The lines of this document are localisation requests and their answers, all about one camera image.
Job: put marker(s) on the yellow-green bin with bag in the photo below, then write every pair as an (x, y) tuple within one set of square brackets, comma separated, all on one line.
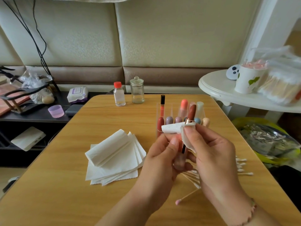
[(268, 141)]

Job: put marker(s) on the white power bank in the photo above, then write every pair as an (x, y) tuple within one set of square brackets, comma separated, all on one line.
[(28, 138)]

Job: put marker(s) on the dark grey flat box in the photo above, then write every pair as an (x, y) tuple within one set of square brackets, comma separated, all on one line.
[(74, 109)]

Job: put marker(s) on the white panda figure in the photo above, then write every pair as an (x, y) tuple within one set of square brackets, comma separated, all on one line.
[(233, 72)]

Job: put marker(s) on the glass jar with lid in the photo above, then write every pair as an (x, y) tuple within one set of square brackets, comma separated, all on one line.
[(137, 93)]

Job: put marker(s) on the person's left hand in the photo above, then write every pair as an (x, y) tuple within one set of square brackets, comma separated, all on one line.
[(157, 179)]

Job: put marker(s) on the pink-tipped cotton swab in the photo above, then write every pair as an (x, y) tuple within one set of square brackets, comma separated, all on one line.
[(186, 196)]

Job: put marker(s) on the person's right forearm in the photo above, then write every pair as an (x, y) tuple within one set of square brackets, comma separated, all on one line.
[(256, 219)]

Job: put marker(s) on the red lipstick mauve tube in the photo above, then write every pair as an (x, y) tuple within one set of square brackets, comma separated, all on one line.
[(169, 120)]

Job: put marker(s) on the crumpled clear plastic bag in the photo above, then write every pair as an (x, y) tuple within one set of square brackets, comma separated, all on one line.
[(33, 80)]

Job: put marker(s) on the black clip tool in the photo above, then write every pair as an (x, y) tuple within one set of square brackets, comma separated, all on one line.
[(5, 70)]

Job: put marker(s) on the small purple plastic cup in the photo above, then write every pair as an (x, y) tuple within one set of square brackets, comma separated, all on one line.
[(56, 112)]

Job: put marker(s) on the stack of white tissues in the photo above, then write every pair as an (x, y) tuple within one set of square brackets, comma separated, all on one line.
[(113, 164)]

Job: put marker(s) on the wet wipes pack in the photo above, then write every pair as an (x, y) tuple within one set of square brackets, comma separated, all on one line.
[(77, 95)]

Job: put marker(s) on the black low shelf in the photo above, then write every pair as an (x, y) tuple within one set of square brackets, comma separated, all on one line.
[(37, 119)]

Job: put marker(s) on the red lipstick grey-blue tube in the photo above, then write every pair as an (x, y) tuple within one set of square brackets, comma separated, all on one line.
[(197, 120)]

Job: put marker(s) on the pink tray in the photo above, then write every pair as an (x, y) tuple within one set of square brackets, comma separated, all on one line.
[(7, 103)]

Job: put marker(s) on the white mug green leaf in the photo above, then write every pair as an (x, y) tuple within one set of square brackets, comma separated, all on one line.
[(249, 82)]

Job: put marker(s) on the beige padded backrest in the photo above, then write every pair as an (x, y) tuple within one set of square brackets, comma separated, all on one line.
[(188, 33)]

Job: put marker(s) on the white round side table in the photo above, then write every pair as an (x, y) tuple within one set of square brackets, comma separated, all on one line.
[(218, 89)]

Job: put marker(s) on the red lipstick beige tube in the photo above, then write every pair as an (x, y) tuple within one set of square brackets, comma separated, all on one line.
[(206, 121)]

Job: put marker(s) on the red lipstick dusty pink tube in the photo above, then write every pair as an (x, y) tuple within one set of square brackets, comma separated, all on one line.
[(178, 119)]

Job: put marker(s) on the brown lipstick gold tube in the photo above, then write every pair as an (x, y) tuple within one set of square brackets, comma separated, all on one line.
[(192, 111)]

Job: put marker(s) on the clear bottle red cap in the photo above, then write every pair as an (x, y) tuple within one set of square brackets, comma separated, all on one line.
[(119, 96)]

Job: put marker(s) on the person's left forearm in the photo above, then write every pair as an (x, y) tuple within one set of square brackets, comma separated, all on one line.
[(127, 214)]

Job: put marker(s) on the large white tissue sheet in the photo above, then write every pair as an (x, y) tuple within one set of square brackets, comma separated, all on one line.
[(173, 128)]

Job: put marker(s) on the person's right hand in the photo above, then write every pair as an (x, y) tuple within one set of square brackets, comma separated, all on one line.
[(218, 169)]

